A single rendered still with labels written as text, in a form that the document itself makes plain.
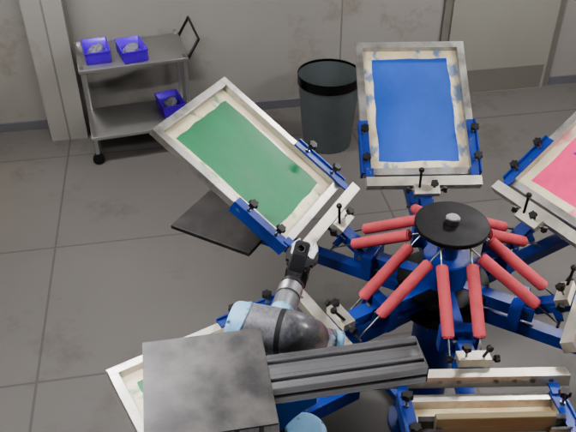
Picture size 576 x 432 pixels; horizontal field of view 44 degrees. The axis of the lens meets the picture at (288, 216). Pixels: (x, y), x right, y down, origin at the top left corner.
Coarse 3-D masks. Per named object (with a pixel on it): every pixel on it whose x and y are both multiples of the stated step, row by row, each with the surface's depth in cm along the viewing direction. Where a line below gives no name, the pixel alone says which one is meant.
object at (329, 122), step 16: (304, 64) 577; (320, 64) 585; (336, 64) 585; (352, 64) 576; (304, 80) 583; (320, 80) 592; (336, 80) 592; (352, 80) 582; (304, 96) 561; (320, 96) 551; (336, 96) 550; (352, 96) 559; (304, 112) 572; (320, 112) 560; (336, 112) 560; (352, 112) 572; (304, 128) 583; (320, 128) 570; (336, 128) 570; (352, 128) 592; (320, 144) 581; (336, 144) 581
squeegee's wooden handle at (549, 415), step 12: (444, 420) 238; (456, 420) 238; (468, 420) 238; (480, 420) 238; (492, 420) 238; (504, 420) 239; (516, 420) 239; (528, 420) 239; (540, 420) 239; (552, 420) 239
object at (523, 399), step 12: (420, 396) 258; (432, 396) 258; (444, 396) 258; (456, 396) 258; (468, 396) 258; (480, 396) 258; (492, 396) 258; (504, 396) 258; (516, 396) 258; (528, 396) 257; (540, 396) 257; (420, 408) 257; (432, 408) 257; (444, 408) 257; (456, 408) 257; (552, 408) 256
